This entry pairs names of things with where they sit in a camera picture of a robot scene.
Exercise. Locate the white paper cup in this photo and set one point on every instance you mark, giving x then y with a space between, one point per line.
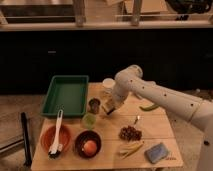
108 84

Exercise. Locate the blue sponge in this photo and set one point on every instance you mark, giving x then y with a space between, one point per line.
156 153

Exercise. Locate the small green cup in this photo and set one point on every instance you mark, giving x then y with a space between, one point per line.
88 121

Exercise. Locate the orange fruit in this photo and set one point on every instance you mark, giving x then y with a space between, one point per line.
90 148

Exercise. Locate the green chili pepper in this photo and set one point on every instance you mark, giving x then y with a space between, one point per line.
149 108

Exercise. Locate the black bar on floor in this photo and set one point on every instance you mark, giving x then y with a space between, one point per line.
27 151

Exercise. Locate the yellow banana peel toy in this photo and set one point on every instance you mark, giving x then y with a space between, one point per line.
129 149

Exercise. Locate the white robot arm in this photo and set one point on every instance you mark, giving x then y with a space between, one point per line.
196 110

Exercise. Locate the orange bowl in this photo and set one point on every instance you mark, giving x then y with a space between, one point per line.
48 137

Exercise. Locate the black whiteboard eraser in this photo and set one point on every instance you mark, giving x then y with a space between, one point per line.
109 106

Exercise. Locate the dark grape bunch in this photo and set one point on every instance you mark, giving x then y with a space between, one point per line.
130 133

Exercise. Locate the green plastic tray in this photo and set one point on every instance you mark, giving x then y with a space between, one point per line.
66 92

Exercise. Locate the dark brown bowl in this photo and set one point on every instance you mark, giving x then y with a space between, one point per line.
82 138

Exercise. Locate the small metal cup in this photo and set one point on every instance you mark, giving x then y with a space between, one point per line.
94 105

